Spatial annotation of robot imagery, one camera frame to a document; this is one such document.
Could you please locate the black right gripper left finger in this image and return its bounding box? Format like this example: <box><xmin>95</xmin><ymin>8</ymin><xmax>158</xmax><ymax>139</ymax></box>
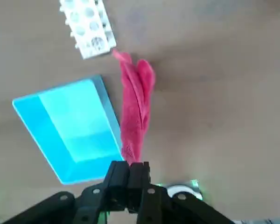
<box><xmin>0</xmin><ymin>160</ymin><xmax>132</xmax><ymax>224</ymax></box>

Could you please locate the red cloth rag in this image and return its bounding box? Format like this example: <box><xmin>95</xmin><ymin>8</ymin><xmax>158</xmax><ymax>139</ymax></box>
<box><xmin>112</xmin><ymin>48</ymin><xmax>157</xmax><ymax>164</ymax></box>

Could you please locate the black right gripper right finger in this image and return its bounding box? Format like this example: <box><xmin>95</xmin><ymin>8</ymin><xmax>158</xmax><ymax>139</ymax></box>
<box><xmin>127</xmin><ymin>161</ymin><xmax>237</xmax><ymax>224</ymax></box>

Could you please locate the blue plastic storage box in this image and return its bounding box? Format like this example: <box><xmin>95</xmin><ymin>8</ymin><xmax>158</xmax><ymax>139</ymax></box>
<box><xmin>12</xmin><ymin>74</ymin><xmax>126</xmax><ymax>186</ymax></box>

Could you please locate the white test tube rack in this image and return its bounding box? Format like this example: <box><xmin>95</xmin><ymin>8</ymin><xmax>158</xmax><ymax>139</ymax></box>
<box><xmin>58</xmin><ymin>0</ymin><xmax>118</xmax><ymax>60</ymax></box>

